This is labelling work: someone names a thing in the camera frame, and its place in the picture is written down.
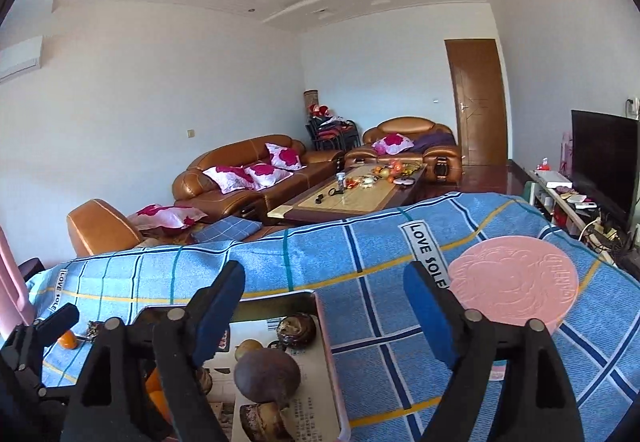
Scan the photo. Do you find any white pillow with pink flowers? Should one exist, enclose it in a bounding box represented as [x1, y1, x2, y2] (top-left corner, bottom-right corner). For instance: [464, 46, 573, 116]
[202, 165, 256, 194]
[265, 143, 305, 171]
[243, 162, 295, 189]
[371, 133, 415, 155]
[129, 204, 208, 230]

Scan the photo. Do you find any flat white box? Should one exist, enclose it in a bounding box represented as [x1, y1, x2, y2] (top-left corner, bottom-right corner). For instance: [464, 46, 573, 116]
[535, 170, 572, 189]

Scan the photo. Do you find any brown leather armchair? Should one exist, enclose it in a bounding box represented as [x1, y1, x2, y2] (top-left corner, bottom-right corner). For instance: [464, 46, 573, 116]
[345, 117, 463, 183]

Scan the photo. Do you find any black television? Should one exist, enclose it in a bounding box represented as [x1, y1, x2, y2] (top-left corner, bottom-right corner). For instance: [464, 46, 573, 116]
[571, 109, 640, 233]

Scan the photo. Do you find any dark wooden stool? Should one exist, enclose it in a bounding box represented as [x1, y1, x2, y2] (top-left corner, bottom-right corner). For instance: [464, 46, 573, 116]
[17, 258, 46, 283]

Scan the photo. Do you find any long brown leather sofa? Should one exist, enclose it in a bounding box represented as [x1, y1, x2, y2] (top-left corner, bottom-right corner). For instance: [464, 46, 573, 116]
[172, 134, 346, 223]

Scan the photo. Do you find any round pink lid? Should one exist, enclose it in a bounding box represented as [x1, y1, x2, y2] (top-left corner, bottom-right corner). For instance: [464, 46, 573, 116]
[446, 236, 581, 335]

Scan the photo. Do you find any white television stand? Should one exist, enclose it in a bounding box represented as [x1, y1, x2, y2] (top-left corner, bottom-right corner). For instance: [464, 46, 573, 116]
[520, 167, 631, 268]

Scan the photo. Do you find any pile of assorted fruit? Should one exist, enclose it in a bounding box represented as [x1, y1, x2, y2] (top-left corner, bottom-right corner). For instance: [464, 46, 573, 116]
[372, 161, 418, 179]

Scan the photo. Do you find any purple passion fruit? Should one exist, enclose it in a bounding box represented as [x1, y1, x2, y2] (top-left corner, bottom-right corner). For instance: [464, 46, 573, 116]
[234, 348, 302, 405]

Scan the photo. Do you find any pink plastic chair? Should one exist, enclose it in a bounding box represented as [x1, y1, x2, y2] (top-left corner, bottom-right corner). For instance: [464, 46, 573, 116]
[0, 224, 36, 338]

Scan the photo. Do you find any white air conditioner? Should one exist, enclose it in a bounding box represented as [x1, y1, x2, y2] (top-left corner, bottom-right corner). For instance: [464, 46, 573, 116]
[0, 36, 43, 83]

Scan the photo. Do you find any pink tin box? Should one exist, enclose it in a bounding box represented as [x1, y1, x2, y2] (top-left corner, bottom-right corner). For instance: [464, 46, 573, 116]
[132, 289, 351, 442]

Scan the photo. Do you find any stack of dark chairs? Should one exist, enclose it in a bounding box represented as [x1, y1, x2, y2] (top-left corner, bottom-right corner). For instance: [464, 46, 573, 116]
[306, 117, 362, 152]

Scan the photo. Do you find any purple blanket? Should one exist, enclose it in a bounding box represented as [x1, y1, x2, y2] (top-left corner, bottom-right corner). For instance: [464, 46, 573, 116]
[414, 132, 457, 152]

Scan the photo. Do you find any small tan round fruit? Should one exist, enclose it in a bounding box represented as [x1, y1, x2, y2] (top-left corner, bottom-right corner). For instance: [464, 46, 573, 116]
[235, 338, 265, 359]

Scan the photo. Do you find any folded blue plaid cloth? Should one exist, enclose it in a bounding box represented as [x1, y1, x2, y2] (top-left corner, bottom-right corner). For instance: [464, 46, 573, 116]
[190, 216, 263, 243]

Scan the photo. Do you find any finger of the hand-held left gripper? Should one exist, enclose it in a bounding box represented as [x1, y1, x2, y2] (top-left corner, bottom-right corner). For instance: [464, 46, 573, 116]
[0, 347, 66, 405]
[7, 303, 81, 348]

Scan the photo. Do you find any wooden coffee table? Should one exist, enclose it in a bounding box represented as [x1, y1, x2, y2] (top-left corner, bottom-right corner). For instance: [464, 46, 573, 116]
[267, 162, 428, 225]

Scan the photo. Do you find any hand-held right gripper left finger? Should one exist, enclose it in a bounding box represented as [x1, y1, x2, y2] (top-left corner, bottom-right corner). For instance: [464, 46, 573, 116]
[65, 260, 247, 442]

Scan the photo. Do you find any brown wooden door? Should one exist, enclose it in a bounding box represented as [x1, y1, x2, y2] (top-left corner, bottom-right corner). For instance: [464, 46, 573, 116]
[445, 38, 510, 166]

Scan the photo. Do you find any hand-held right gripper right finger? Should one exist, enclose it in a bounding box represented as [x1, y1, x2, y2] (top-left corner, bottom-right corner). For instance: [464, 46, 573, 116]
[402, 261, 586, 442]

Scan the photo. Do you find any water chestnut with tan sprout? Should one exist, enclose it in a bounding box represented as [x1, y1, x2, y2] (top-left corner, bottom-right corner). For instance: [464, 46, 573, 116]
[239, 402, 296, 442]

